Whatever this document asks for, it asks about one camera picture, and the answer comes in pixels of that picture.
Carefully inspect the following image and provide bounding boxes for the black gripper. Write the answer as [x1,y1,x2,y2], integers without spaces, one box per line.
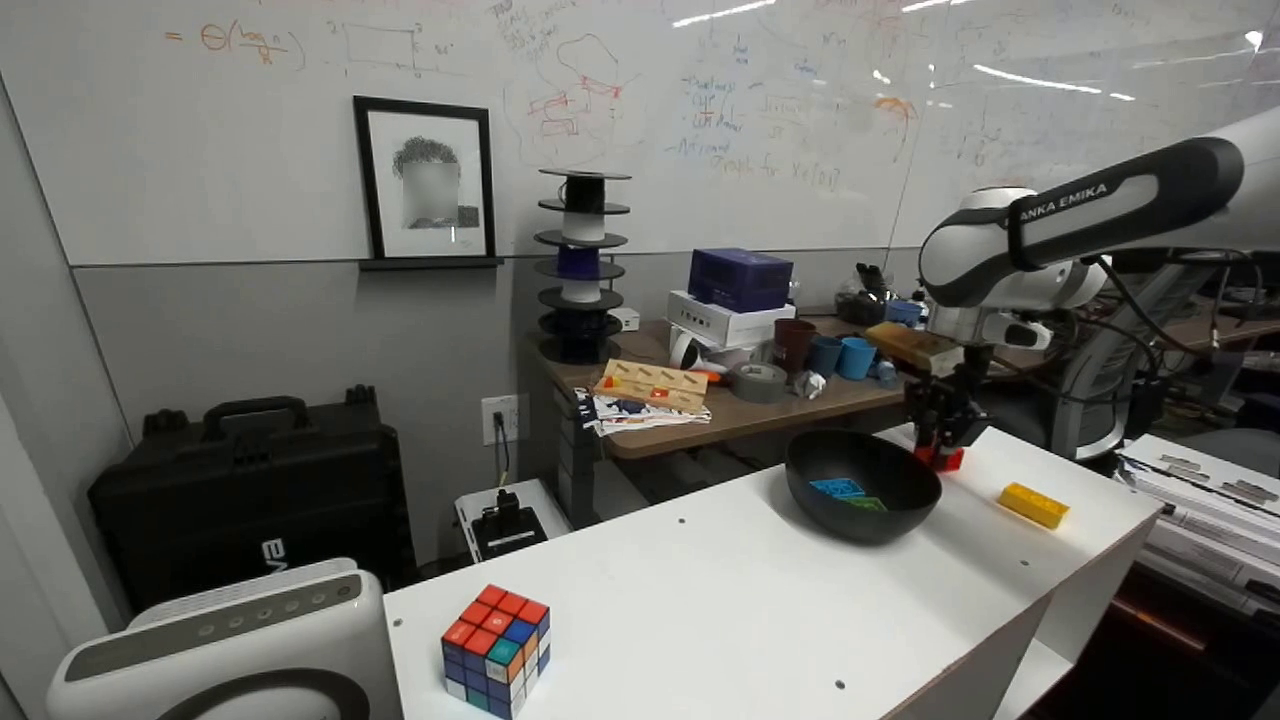
[903,340,1001,461]

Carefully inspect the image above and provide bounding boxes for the red building block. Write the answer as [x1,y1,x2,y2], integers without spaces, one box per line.
[912,442,970,481]

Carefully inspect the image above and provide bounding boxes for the yellow building block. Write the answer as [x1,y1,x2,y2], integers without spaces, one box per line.
[994,481,1075,533]

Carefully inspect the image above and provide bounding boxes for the blue building block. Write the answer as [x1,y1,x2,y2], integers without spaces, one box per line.
[802,473,877,508]

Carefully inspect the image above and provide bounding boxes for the black bowl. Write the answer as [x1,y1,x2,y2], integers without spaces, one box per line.
[779,429,947,548]

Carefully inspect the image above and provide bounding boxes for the blue cups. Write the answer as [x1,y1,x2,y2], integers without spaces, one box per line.
[811,331,885,384]

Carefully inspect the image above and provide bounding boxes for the brown mug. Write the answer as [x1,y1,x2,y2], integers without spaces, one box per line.
[771,314,823,371]

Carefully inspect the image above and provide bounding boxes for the grey tape roll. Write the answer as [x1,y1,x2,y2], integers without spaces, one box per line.
[728,359,797,403]

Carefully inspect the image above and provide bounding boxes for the wooden desk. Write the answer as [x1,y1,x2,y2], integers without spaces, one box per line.
[534,311,1280,529]

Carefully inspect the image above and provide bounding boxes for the white cardboard box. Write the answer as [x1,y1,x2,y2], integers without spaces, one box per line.
[665,286,798,359]

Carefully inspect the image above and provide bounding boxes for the dark blue box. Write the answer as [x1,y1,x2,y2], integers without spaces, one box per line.
[682,245,797,314]

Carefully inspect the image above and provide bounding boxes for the white stacked panels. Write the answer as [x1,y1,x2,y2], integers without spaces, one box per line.
[1116,431,1280,591]

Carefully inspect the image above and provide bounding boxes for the colourful wooden game board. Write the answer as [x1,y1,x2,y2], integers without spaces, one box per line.
[587,354,715,420]

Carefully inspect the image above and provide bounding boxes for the printed papers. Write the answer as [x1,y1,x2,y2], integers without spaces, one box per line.
[584,390,715,438]

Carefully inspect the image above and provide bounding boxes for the stack of filament spools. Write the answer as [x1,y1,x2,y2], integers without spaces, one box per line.
[532,164,640,367]

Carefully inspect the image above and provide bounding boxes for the white charger with black device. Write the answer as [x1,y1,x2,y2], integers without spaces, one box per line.
[452,473,570,564]

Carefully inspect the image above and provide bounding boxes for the rubik's cube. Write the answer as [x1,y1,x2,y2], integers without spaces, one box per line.
[437,579,556,720]

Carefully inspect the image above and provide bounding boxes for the black framed picture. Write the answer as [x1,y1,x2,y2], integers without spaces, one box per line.
[349,92,502,267]

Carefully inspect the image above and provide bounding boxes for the black hard carrying case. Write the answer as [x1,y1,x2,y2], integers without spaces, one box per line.
[82,384,420,621]

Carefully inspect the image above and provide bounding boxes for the white air purifier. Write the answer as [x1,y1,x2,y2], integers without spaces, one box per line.
[42,557,400,720]

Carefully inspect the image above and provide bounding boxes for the white wall outlet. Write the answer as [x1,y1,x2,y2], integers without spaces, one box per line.
[477,390,524,449]

